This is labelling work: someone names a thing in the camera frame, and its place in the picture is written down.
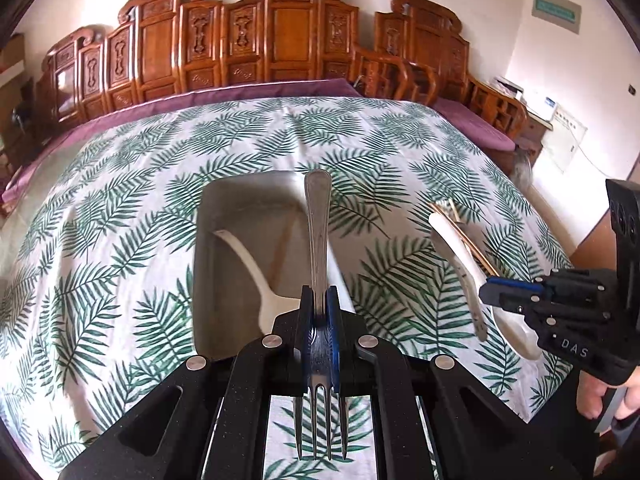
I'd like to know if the purple bench cushion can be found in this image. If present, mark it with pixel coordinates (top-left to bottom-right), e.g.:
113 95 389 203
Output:
1 78 359 205

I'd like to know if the cardboard boxes stack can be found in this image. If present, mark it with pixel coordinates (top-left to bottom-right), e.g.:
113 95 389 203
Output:
1 34 28 113

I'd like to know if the plastic bag on floor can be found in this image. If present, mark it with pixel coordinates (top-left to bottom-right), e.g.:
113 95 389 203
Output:
509 150 533 194

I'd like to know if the steel fork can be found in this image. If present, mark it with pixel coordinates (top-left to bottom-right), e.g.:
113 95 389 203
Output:
298 169 336 460

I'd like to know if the large steel round spoon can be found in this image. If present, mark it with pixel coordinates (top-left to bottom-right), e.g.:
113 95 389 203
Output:
428 212 542 361

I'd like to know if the carved wooden armchair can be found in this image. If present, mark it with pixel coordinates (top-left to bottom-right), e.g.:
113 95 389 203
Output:
374 0 527 141

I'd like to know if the white wall panel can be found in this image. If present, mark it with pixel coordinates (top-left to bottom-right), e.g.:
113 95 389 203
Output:
542 105 587 166

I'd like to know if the palm leaf tablecloth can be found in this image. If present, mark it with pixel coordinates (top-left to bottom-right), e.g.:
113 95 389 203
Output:
1 96 570 479

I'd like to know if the small steel spoon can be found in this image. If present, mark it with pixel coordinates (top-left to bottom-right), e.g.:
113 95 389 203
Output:
431 231 488 342

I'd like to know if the grey wall electrical box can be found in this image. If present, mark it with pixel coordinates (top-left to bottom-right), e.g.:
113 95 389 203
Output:
532 0 582 35

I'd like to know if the long carved wooden bench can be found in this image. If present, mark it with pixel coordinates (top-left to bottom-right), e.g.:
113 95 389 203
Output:
32 0 421 134

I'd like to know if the purple armchair cushion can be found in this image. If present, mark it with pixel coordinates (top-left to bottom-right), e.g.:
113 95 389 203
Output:
433 98 515 152

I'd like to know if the grey metal tray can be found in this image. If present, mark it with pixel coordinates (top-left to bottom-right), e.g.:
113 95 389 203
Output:
192 170 362 362

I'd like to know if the person's right hand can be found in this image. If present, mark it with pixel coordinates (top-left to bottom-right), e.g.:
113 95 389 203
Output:
575 365 640 421

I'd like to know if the wooden side table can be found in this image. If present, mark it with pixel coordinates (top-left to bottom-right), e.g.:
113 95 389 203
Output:
514 112 553 166

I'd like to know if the light bamboo chopstick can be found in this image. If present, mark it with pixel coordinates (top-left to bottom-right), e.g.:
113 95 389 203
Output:
430 203 500 276

